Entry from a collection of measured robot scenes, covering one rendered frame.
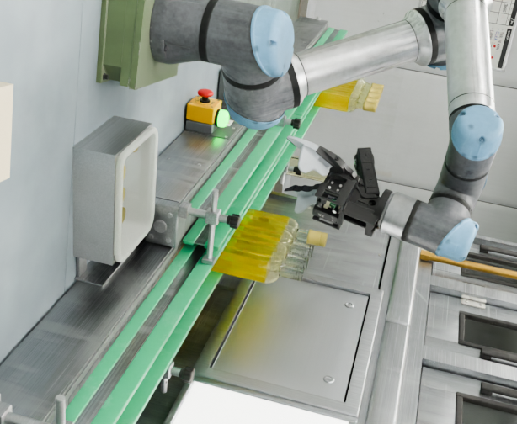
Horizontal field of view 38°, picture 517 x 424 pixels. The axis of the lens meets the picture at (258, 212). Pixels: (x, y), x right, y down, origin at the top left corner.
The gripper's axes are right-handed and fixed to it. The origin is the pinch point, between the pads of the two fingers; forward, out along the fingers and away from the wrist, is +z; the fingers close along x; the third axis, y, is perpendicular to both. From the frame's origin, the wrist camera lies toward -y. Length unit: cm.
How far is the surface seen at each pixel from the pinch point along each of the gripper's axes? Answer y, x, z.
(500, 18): -508, 341, 19
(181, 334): 27.6, 27.3, 8.2
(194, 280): 17.3, 24.3, 10.9
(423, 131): -448, 451, 51
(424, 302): -21, 59, -30
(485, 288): -35, 65, -43
